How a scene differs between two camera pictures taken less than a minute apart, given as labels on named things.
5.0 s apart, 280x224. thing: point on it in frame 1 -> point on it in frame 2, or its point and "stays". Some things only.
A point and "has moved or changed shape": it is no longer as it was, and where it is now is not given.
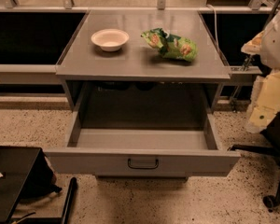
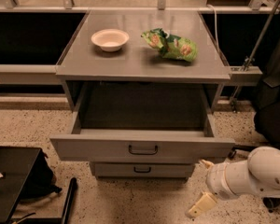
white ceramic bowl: (110, 39) stays
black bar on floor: (73, 183) stays
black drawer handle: (143, 167) -> (144, 153)
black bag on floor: (42, 180) stays
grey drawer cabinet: (144, 88) stays
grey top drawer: (143, 152) has moved or changed shape
